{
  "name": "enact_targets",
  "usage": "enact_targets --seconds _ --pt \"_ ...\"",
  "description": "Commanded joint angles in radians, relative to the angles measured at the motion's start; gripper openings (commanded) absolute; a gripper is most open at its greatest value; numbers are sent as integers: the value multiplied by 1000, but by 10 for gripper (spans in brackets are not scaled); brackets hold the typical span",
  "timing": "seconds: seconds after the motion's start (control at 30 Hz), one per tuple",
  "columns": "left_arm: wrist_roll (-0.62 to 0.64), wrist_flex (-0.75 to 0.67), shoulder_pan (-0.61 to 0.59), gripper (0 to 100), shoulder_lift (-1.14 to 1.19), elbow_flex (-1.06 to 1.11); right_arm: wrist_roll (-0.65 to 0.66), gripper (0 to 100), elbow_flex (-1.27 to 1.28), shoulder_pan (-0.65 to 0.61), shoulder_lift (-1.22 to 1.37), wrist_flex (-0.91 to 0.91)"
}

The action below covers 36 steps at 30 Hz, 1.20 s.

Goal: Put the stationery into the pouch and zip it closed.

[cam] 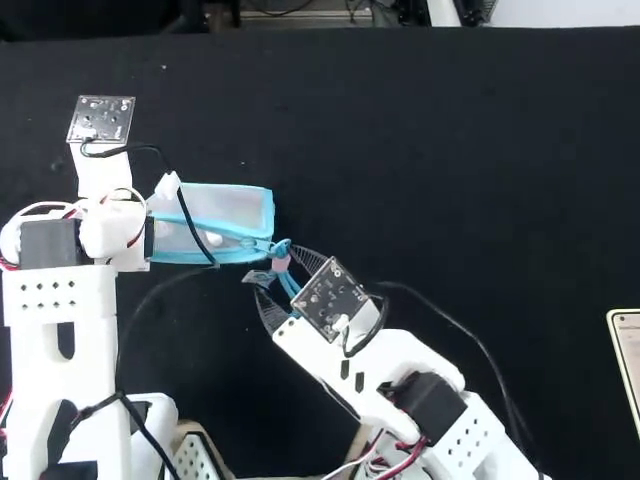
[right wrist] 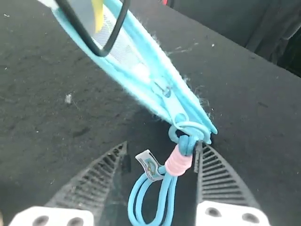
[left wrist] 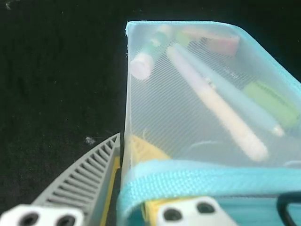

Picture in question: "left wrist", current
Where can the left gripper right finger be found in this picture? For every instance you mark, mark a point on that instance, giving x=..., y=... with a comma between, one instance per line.
x=185, y=212

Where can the green highlighter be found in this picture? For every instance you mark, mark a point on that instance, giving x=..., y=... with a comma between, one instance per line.
x=272, y=101

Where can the light blue pen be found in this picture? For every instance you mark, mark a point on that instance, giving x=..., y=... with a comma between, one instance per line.
x=242, y=99

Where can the cream and lilac pen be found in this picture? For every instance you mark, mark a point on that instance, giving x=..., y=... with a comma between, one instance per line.
x=221, y=103

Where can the translucent mesh pouch turquoise trim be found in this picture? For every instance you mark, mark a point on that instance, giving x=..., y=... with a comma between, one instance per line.
x=164, y=106

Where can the green marker with white cap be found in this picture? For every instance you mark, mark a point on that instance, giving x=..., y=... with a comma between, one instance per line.
x=142, y=66

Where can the pink eraser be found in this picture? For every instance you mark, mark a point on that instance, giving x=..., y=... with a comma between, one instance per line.
x=218, y=41

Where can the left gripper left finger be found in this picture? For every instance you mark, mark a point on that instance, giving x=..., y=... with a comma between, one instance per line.
x=77, y=179

